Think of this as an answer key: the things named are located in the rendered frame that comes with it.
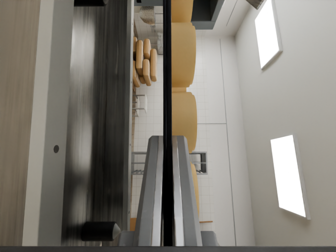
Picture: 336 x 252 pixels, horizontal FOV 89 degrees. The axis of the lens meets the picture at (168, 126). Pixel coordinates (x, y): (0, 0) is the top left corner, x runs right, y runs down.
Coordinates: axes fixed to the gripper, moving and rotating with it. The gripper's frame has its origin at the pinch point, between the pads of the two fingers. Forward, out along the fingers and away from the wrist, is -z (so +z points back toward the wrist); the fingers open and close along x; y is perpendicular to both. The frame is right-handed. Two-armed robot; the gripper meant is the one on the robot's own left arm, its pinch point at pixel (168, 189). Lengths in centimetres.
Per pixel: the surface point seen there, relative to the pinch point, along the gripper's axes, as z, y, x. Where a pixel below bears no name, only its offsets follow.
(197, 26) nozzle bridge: -72, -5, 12
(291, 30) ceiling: -307, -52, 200
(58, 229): -1.2, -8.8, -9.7
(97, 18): -40.0, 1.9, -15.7
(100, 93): -30.7, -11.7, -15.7
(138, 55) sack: -392, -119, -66
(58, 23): -13.0, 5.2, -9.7
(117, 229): -7.4, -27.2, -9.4
